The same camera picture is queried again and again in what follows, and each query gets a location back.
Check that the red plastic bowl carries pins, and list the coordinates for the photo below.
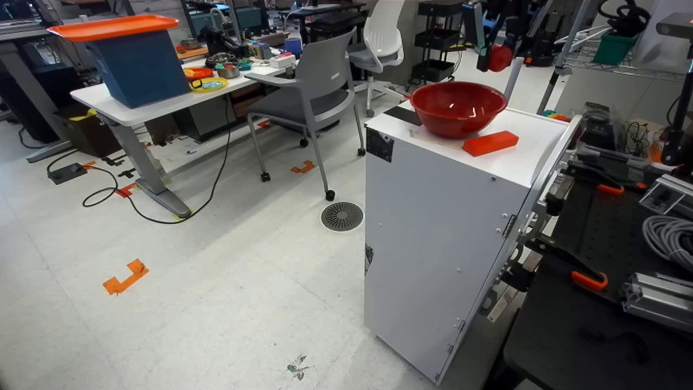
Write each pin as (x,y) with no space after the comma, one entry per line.
(456,110)

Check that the black orange bar clamp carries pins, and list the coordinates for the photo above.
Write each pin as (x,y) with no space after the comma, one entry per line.
(581,273)

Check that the white toy kitchen cabinet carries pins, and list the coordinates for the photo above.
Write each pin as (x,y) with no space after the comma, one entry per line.
(440,224)

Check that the grey office chair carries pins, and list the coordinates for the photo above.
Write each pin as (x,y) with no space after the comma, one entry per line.
(316,96)

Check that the black perforated breadboard table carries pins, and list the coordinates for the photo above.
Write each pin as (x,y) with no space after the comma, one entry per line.
(568,339)

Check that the blue storage bin orange lid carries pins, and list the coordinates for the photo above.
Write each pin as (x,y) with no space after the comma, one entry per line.
(133,55)

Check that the round floor drain cover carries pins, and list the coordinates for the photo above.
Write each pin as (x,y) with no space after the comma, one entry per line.
(342,218)

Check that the orange floor tape marker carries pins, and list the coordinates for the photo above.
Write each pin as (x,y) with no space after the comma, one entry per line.
(120,285)

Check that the aluminium extrusion rail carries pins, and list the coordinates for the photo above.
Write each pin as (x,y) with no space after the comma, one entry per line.
(659,297)

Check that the orange rectangular block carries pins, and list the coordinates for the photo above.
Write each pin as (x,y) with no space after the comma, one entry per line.
(480,145)

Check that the white office chair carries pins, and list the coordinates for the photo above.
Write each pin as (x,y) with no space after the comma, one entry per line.
(382,47)

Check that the red bell pepper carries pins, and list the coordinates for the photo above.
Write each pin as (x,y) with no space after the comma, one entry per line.
(499,57)

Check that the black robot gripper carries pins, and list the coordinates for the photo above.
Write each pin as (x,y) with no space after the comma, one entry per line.
(512,20)

